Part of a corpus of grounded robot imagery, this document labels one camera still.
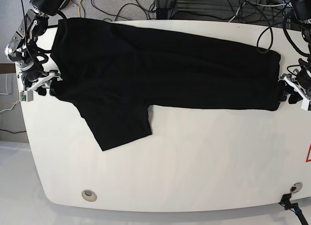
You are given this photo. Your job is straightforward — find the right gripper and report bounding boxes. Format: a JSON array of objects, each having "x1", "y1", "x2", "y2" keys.
[{"x1": 17, "y1": 65, "x2": 62, "y2": 96}]

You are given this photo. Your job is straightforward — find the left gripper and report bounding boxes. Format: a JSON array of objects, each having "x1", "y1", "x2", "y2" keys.
[{"x1": 278, "y1": 64, "x2": 311, "y2": 104}]

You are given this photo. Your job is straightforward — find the black T-shirt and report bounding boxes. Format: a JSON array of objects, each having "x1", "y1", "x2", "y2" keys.
[{"x1": 51, "y1": 18, "x2": 281, "y2": 151}]

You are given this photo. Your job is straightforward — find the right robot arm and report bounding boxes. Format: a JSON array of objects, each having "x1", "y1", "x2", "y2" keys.
[{"x1": 4, "y1": 0, "x2": 70, "y2": 102}]

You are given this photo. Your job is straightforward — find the red warning sticker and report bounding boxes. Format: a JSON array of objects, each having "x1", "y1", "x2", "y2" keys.
[{"x1": 306, "y1": 145, "x2": 311, "y2": 162}]

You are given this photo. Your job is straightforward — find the right table grommet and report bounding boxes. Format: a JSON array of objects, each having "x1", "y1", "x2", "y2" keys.
[{"x1": 290, "y1": 182, "x2": 303, "y2": 193}]

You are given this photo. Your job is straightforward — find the table grommet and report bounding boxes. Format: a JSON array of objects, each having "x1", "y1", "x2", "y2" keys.
[
  {"x1": 290, "y1": 182, "x2": 303, "y2": 193},
  {"x1": 82, "y1": 190, "x2": 97, "y2": 202}
]

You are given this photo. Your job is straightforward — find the left table grommet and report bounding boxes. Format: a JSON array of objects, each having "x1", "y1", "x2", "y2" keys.
[{"x1": 82, "y1": 190, "x2": 97, "y2": 202}]

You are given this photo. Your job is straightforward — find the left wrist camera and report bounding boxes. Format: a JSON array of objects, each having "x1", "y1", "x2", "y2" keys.
[{"x1": 301, "y1": 99, "x2": 311, "y2": 111}]

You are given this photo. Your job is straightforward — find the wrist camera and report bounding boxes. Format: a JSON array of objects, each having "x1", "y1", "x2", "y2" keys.
[
  {"x1": 19, "y1": 90, "x2": 34, "y2": 102},
  {"x1": 301, "y1": 99, "x2": 311, "y2": 111}
]

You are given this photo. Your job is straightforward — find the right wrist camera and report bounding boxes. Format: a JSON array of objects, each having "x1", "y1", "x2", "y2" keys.
[{"x1": 19, "y1": 90, "x2": 34, "y2": 102}]

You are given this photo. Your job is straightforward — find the yellow cable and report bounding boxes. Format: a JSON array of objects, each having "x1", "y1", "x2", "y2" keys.
[{"x1": 78, "y1": 0, "x2": 91, "y2": 18}]

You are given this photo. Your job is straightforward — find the white cable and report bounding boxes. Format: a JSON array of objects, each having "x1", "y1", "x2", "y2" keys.
[{"x1": 227, "y1": 0, "x2": 285, "y2": 23}]

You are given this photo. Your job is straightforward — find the black clamp with cable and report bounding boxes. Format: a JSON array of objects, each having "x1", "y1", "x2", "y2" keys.
[{"x1": 279, "y1": 193, "x2": 308, "y2": 225}]

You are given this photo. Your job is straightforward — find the aluminium frame post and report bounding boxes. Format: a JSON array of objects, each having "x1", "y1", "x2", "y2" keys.
[{"x1": 154, "y1": 0, "x2": 177, "y2": 20}]

